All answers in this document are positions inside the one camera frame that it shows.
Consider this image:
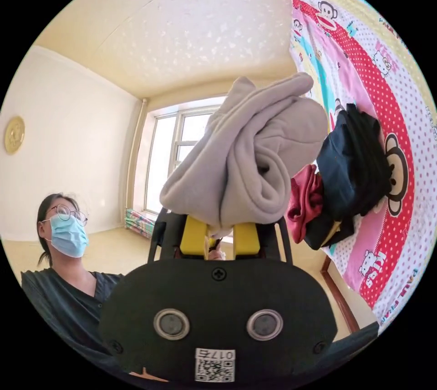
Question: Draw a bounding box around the bed with printed cartoon sheet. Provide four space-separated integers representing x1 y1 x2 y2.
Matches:
274 0 437 326

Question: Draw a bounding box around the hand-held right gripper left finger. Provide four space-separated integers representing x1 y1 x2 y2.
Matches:
180 215 209 257

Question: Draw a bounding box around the pile of clothes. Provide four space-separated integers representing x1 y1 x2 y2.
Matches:
286 103 393 251

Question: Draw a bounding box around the folded striped blanket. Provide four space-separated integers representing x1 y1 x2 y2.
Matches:
123 207 156 237

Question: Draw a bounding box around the person's body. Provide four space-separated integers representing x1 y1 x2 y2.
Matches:
20 192 380 389

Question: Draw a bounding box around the beige long sleeve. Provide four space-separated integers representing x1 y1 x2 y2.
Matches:
159 72 329 240

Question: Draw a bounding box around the window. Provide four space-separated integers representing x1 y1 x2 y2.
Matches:
142 104 223 216

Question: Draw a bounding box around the round gold wall clock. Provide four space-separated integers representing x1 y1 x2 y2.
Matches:
4 116 26 155

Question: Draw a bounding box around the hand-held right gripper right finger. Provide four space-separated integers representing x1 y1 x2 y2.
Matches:
233 222 262 257

